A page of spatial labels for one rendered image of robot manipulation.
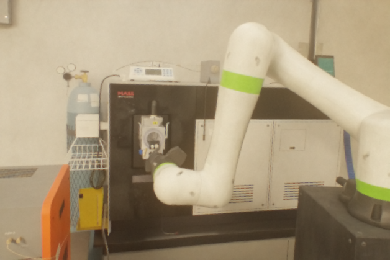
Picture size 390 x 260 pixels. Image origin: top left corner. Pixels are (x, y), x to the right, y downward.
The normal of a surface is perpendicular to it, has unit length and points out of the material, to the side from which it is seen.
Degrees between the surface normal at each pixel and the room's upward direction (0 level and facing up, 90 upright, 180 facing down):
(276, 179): 90
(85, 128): 90
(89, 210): 93
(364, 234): 0
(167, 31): 90
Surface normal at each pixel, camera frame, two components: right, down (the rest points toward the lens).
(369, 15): 0.22, 0.14
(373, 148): -0.87, 0.04
